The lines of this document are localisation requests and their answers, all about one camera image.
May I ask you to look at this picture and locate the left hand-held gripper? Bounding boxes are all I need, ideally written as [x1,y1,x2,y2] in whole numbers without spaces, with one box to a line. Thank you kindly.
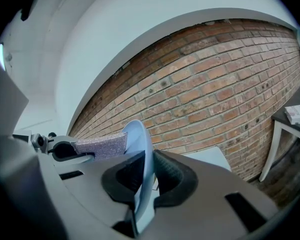
[12,130,96,165]

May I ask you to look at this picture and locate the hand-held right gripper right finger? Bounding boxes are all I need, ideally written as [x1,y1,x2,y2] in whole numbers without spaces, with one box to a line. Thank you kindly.
[139,149,278,240]

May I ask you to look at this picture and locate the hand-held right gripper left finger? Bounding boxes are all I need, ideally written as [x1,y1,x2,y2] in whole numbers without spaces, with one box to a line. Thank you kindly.
[54,150,146,240]

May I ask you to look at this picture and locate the grey glittery sponge cloth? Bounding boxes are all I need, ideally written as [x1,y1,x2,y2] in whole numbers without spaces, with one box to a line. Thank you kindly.
[71,131,129,163]

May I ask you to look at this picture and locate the blue large plate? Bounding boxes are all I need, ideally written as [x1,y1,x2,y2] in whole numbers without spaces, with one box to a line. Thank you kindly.
[121,119,156,235]

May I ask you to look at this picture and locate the ceiling tube light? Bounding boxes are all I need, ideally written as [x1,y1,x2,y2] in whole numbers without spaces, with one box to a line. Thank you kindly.
[0,42,6,72]

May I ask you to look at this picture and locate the white cardboard box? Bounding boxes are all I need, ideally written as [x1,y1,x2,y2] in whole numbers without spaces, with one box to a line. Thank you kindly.
[283,103,300,126]

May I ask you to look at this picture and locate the black ceiling device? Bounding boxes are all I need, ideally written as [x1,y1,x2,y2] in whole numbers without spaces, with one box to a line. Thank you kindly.
[19,0,45,22]

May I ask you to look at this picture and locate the dark table with white frame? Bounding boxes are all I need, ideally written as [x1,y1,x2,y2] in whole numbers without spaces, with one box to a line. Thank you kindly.
[258,78,300,183]

